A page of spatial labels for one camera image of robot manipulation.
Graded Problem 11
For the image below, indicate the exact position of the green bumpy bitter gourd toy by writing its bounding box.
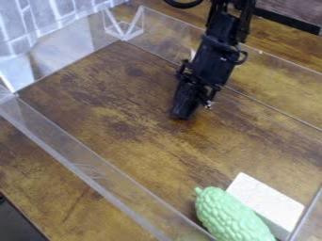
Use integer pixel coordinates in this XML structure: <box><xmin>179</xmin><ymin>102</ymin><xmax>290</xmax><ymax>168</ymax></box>
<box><xmin>194</xmin><ymin>186</ymin><xmax>275</xmax><ymax>241</ymax></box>

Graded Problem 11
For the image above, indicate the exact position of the white rectangular block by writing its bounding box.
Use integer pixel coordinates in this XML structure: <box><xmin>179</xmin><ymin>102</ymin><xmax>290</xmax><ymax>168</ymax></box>
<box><xmin>226</xmin><ymin>172</ymin><xmax>305</xmax><ymax>241</ymax></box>

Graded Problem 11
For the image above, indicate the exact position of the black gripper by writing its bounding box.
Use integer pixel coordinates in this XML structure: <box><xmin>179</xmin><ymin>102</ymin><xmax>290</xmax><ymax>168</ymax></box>
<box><xmin>171</xmin><ymin>35</ymin><xmax>247</xmax><ymax>120</ymax></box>

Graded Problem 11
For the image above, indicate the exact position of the black bar on table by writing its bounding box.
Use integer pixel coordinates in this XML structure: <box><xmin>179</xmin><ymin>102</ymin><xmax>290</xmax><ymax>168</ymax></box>
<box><xmin>254</xmin><ymin>8</ymin><xmax>322</xmax><ymax>36</ymax></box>

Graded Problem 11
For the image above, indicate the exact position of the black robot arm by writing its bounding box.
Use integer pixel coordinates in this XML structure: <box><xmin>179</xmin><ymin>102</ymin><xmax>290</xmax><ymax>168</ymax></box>
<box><xmin>171</xmin><ymin>0</ymin><xmax>257</xmax><ymax>120</ymax></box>

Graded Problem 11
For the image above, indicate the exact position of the clear acrylic tray enclosure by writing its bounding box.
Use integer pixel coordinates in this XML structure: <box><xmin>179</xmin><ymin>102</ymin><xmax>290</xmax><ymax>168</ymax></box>
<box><xmin>0</xmin><ymin>0</ymin><xmax>322</xmax><ymax>241</ymax></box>

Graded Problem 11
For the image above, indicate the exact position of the black cable loop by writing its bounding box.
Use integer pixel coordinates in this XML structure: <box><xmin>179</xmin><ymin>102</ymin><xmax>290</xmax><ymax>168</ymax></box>
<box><xmin>162</xmin><ymin>0</ymin><xmax>206</xmax><ymax>9</ymax></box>

